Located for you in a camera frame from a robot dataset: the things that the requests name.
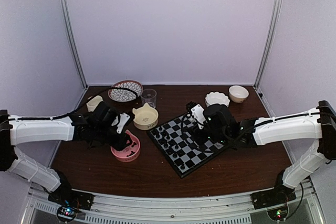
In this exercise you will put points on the cream round bowl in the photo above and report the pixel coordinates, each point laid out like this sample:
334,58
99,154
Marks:
238,94

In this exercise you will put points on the aluminium frame post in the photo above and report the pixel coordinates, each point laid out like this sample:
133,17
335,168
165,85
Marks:
72,43
276,10

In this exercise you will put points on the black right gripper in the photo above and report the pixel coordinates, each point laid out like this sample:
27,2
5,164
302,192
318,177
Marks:
199,140

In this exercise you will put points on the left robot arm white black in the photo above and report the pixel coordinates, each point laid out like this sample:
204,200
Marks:
17,130

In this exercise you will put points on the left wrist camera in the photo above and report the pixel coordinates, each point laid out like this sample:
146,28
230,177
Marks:
123,121

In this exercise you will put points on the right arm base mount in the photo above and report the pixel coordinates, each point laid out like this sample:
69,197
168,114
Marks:
272,197

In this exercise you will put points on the white mug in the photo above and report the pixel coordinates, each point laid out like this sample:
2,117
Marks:
93,102

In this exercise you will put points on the white scalloped bowl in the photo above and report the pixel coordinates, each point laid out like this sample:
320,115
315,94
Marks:
217,98

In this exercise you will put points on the patterned ceramic plate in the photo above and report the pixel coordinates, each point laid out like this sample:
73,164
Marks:
125,91

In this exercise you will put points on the clear drinking glass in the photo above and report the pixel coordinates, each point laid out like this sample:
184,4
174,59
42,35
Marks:
149,96

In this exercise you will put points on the black white chessboard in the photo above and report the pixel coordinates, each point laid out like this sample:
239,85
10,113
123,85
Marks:
181,132

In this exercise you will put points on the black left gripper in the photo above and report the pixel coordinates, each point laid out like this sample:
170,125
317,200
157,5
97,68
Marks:
120,144

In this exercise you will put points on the aluminium front rail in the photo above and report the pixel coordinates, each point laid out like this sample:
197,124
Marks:
233,208

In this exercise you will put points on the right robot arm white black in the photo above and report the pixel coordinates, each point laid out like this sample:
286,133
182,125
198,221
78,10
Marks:
317,123

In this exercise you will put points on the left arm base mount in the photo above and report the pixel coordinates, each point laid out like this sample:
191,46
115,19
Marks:
71,198

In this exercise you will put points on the pink cat-shaped bowl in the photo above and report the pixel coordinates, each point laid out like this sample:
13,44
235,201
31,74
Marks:
131,152

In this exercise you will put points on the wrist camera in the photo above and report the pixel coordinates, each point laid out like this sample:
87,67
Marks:
123,121
196,112

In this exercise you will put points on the cream cat-shaped bowl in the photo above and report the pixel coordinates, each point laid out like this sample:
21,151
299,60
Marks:
145,117

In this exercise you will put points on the right aluminium frame post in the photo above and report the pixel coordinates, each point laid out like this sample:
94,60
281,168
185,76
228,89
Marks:
276,10

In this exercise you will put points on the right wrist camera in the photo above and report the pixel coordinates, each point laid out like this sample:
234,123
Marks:
196,112

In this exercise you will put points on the left aluminium frame post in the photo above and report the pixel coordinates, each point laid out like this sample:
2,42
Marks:
72,43

